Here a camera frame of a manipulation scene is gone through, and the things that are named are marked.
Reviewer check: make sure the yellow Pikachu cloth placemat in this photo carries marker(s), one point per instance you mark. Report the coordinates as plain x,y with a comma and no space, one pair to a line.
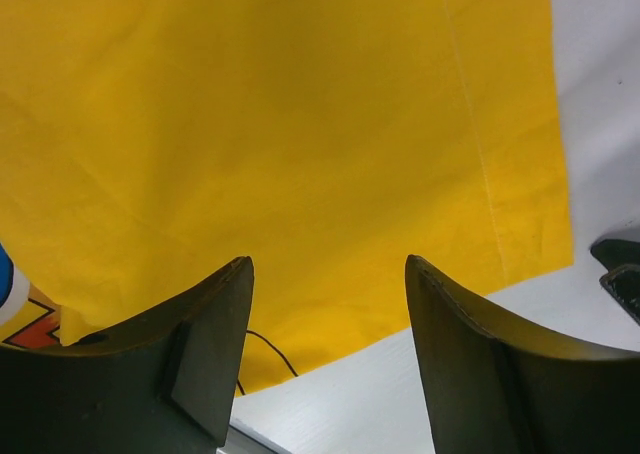
145,143

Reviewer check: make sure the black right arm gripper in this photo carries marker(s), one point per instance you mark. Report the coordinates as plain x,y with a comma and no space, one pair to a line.
621,281

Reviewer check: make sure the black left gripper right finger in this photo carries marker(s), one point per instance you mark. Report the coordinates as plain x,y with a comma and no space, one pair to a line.
495,382

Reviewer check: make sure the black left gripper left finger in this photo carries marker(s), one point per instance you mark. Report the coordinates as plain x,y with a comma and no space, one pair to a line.
162,381

